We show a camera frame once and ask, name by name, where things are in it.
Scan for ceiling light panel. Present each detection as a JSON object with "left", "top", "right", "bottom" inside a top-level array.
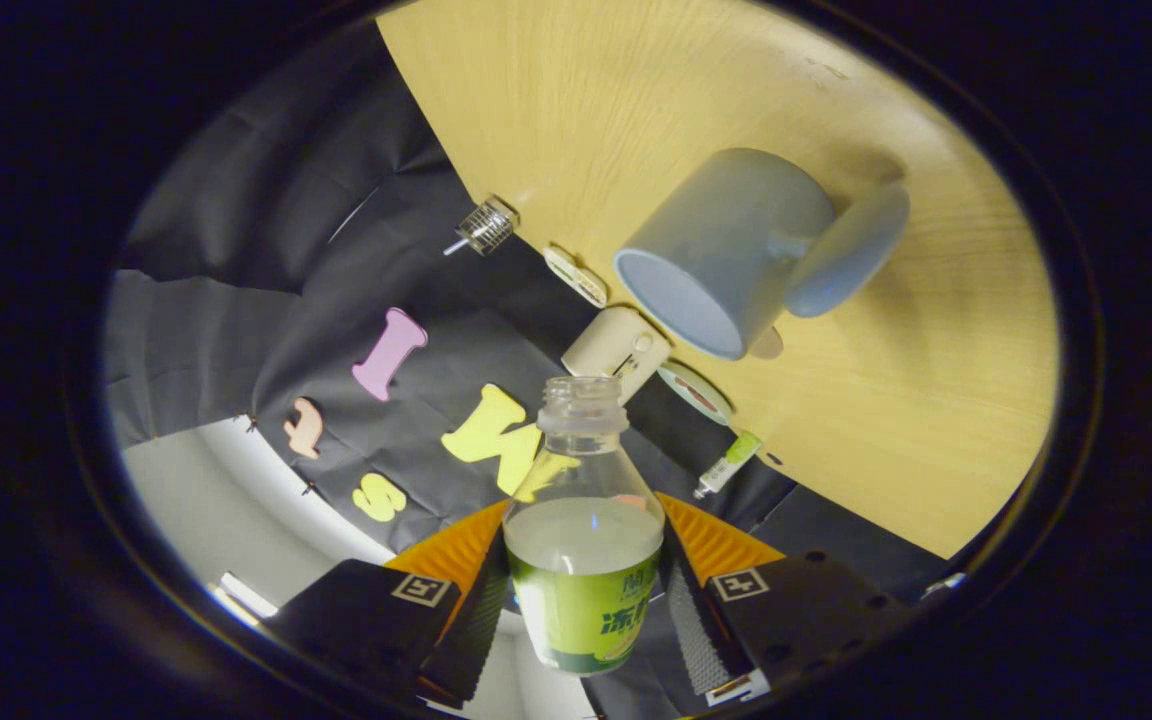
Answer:
[{"left": 219, "top": 572, "right": 279, "bottom": 619}]

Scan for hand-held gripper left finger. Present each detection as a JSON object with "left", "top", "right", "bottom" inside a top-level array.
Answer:
[{"left": 261, "top": 500, "right": 523, "bottom": 711}]

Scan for slim white bottle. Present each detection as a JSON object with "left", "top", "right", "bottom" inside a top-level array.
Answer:
[{"left": 693, "top": 431, "right": 764, "bottom": 501}]

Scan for grey cup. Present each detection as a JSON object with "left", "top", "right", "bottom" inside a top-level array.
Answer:
[{"left": 613, "top": 148, "right": 912, "bottom": 361}]

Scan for wire mesh holder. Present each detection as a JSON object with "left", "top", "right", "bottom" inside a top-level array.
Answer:
[{"left": 456, "top": 195, "right": 521, "bottom": 257}]

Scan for green label juice bottle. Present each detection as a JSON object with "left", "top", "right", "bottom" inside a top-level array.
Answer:
[{"left": 502, "top": 376, "right": 667, "bottom": 676}]

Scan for white divided tray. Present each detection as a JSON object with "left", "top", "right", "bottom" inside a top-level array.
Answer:
[{"left": 543, "top": 244, "right": 609, "bottom": 309}]

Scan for wooden table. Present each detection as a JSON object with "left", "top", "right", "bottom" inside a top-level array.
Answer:
[{"left": 376, "top": 0, "right": 1062, "bottom": 561}]

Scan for white toaster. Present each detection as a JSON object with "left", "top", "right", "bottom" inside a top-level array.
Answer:
[{"left": 562, "top": 306, "right": 672, "bottom": 406}]

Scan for pale green plate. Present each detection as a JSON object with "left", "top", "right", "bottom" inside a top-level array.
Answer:
[{"left": 656, "top": 360, "right": 734, "bottom": 426}]

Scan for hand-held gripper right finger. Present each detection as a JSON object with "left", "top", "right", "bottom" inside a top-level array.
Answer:
[{"left": 656, "top": 490, "right": 913, "bottom": 706}]

